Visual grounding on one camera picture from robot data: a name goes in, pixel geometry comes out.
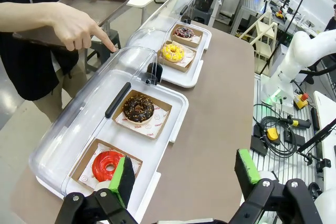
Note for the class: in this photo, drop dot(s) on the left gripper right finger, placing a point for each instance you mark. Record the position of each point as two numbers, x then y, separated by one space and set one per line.
244 171

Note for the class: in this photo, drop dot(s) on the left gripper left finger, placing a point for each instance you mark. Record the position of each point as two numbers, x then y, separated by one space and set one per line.
126 182

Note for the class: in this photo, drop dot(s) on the chocolate donut orange sprinkles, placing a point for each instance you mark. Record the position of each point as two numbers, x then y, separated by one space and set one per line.
131 113

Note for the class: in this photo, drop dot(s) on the kraft paper donut box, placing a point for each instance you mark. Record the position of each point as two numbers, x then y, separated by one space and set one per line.
84 161
181 67
183 43
160 103

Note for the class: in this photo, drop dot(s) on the yellow sprinkled donut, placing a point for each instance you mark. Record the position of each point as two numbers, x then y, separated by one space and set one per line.
168 53

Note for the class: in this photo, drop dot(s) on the brown serving tray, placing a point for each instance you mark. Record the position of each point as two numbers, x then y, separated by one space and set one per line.
99 9

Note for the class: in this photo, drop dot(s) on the person's right forearm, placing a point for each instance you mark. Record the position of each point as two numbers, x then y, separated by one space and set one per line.
26 16

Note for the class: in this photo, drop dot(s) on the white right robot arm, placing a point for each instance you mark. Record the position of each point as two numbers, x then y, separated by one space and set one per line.
294 58

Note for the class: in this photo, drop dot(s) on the red glazed donut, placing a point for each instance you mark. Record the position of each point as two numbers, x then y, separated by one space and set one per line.
102 163

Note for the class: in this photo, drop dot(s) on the dark donut white pink sprinkles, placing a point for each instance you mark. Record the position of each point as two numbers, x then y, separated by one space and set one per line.
183 33

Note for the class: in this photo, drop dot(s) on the person in black shirt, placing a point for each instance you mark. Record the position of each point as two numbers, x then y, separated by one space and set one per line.
26 64

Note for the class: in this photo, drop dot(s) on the person's right hand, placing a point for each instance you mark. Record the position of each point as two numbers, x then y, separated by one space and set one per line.
73 30

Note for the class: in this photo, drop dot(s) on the white display case base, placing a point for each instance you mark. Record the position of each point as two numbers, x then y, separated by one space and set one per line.
194 72
110 134

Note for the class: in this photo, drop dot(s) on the yellow emergency stop box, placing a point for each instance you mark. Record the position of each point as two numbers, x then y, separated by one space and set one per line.
301 102

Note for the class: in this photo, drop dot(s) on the black plastic stool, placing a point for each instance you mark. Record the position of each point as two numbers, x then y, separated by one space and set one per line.
105 48

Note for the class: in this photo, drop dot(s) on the pale wooden rack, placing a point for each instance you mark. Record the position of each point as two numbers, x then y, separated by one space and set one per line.
265 28

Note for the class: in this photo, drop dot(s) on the grey plastic stool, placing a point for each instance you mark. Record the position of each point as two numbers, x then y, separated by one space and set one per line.
202 17

